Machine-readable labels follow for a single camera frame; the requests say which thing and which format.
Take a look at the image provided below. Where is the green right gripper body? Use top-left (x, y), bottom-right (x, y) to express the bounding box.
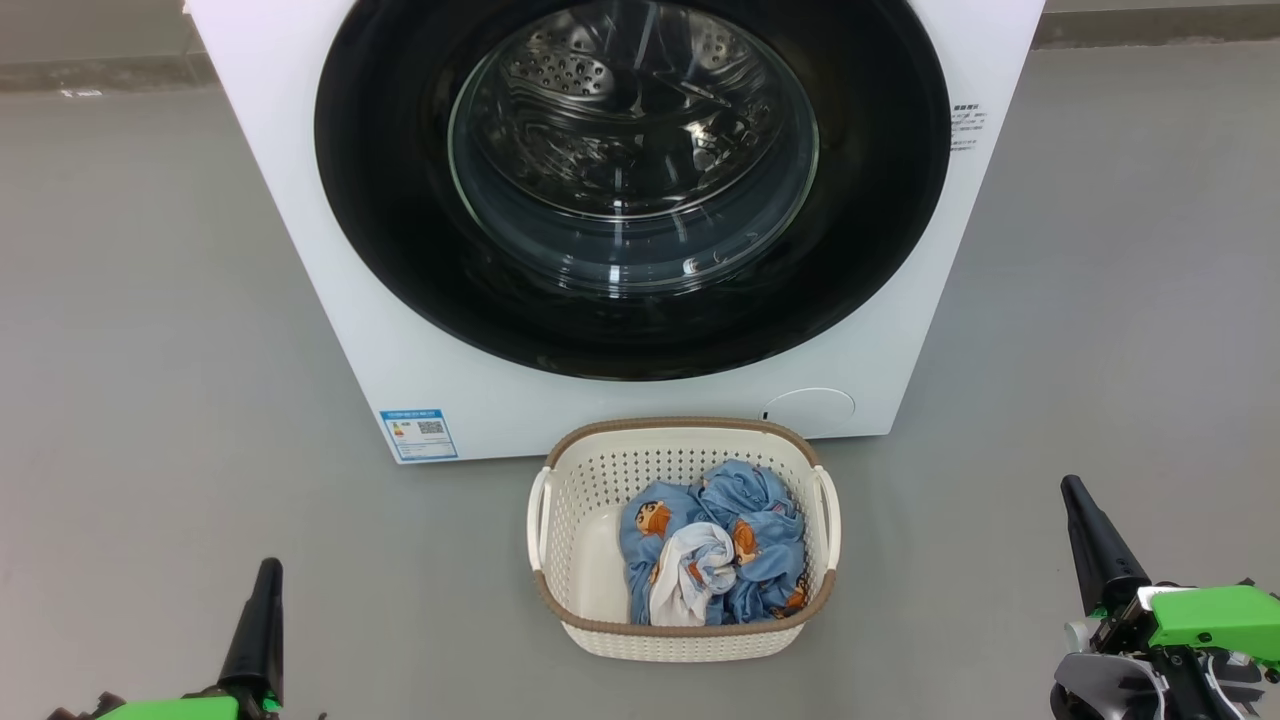
top-left (1065, 578), bottom-right (1280, 666)

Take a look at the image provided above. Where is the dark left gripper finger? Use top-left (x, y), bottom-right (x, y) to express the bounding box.
top-left (217, 558), bottom-right (285, 706)

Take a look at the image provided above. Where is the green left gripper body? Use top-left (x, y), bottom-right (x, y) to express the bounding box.
top-left (47, 688), bottom-right (283, 720)

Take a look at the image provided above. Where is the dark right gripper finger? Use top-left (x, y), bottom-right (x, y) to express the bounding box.
top-left (1060, 475), bottom-right (1153, 616)

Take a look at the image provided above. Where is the blue cartoon print garment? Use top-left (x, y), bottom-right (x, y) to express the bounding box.
top-left (619, 459), bottom-right (809, 627)

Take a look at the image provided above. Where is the white garment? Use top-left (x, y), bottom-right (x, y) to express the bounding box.
top-left (648, 522), bottom-right (738, 628)

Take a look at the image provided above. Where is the black round glass washer door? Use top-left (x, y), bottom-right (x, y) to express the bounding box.
top-left (314, 0), bottom-right (952, 382)

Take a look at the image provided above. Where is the white front-load washing machine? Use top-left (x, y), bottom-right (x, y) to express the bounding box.
top-left (185, 0), bottom-right (1046, 466)

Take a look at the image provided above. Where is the blue energy label sticker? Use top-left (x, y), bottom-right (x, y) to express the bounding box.
top-left (379, 407), bottom-right (459, 463)

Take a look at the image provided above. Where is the round white filter cover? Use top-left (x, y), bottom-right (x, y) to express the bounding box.
top-left (762, 388), bottom-right (857, 439)

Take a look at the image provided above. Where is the cream perforated laundry basket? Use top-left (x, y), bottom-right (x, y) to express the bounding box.
top-left (527, 417), bottom-right (842, 663)

